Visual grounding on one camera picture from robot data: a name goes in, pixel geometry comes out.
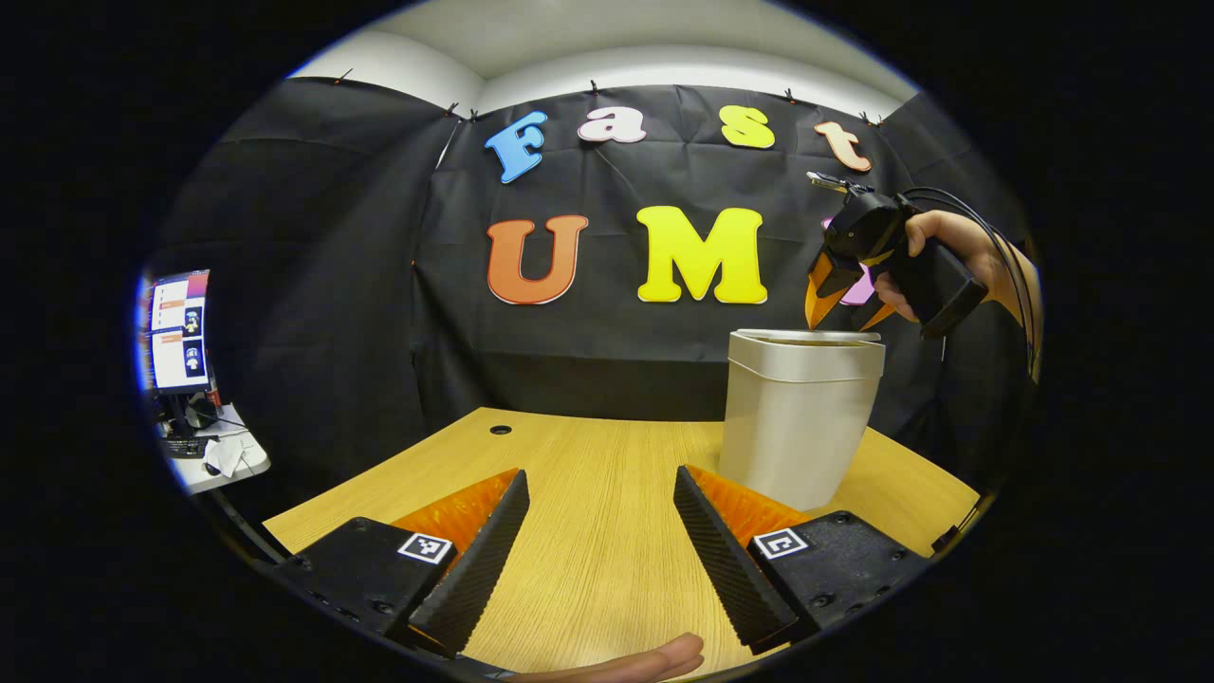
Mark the computer monitor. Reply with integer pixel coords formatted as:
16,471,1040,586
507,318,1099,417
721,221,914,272
140,269,212,396

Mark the wooden desktop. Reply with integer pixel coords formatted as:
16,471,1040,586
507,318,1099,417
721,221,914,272
263,408,983,680

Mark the black backdrop cloth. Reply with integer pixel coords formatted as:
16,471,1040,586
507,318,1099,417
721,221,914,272
142,76,1041,532

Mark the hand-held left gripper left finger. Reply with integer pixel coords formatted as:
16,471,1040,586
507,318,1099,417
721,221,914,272
270,468,531,658

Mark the white side table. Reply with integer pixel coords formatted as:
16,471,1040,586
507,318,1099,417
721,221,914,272
156,403,272,496

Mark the white desktop garbage bin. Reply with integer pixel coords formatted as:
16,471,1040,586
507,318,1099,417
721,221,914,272
718,328,887,513

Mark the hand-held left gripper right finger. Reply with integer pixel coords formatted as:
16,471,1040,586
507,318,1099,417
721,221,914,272
671,464,930,656

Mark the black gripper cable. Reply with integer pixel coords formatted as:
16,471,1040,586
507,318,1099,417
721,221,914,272
899,186,1038,382

